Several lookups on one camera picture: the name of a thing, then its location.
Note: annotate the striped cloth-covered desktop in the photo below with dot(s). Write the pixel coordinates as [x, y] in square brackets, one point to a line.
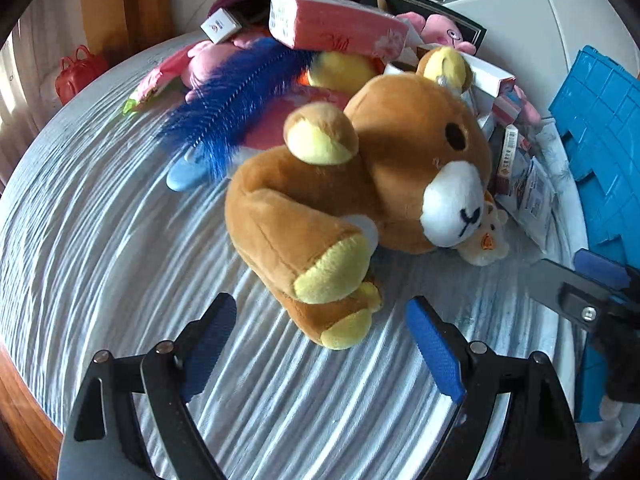
[125, 260]

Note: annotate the yellow plush toy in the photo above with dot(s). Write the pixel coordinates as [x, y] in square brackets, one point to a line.
[340, 70]

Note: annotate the pink plush toy with eye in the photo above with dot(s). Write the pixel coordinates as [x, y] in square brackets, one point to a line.
[445, 32]

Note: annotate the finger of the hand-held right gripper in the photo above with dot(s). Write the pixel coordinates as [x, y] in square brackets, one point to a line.
[600, 267]
[565, 287]

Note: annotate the small white box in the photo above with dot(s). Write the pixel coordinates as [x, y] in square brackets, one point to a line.
[220, 25]

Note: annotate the flat pink plush toy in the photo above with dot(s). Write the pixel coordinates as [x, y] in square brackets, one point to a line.
[210, 60]

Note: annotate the black framed gift box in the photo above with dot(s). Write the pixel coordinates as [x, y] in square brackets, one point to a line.
[465, 30]

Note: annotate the blue feather brush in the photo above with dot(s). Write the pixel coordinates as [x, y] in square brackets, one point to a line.
[235, 95]

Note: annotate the pink and green packet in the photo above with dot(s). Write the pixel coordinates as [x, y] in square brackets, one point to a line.
[155, 82]

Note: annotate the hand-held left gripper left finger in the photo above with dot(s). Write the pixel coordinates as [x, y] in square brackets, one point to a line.
[210, 350]

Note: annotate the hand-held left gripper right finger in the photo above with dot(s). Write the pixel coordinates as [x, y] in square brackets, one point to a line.
[435, 360]

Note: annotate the beige curtain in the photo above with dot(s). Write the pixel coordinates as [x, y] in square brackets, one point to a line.
[20, 95]

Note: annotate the box with red label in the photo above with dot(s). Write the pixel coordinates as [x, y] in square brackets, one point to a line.
[510, 160]

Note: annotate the brown teddy bear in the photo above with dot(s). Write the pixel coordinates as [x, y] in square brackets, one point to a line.
[350, 170]

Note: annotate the clear plastic packet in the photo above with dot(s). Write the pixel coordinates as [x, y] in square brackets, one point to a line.
[532, 205]

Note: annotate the pink tissue pack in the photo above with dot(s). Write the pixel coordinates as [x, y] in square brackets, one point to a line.
[335, 25]

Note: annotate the blue plastic crate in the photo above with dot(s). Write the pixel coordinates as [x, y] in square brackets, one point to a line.
[600, 135]

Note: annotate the small cream plush toy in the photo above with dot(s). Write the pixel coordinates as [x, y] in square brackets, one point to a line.
[485, 240]

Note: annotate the red toy handbag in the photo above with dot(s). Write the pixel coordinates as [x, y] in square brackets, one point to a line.
[77, 72]

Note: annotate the white and pink box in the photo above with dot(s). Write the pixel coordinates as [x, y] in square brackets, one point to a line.
[490, 75]

